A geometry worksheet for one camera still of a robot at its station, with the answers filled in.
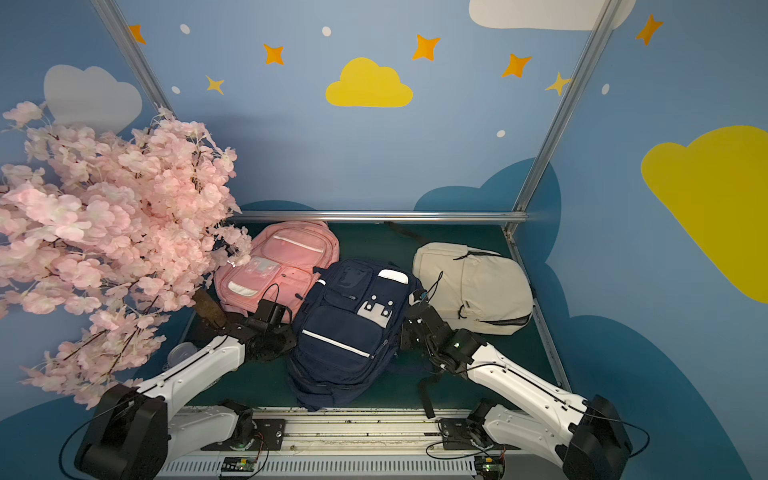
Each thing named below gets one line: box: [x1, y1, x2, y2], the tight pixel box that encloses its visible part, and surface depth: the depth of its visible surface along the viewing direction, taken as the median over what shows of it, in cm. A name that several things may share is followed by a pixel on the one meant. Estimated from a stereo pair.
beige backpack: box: [412, 242, 534, 336], surface depth 106 cm
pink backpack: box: [213, 220, 340, 320], surface depth 105 cm
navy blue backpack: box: [289, 257, 417, 410], surface depth 86 cm
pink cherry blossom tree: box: [0, 102, 253, 410], surface depth 57 cm
